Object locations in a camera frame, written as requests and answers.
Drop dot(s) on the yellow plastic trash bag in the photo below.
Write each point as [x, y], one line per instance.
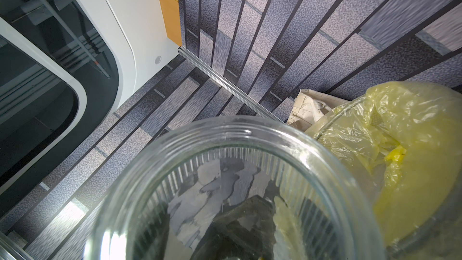
[402, 141]

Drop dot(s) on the aluminium frame post left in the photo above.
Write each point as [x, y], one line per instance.
[226, 84]

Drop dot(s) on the clear jar of mung beans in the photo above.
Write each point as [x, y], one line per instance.
[235, 188]

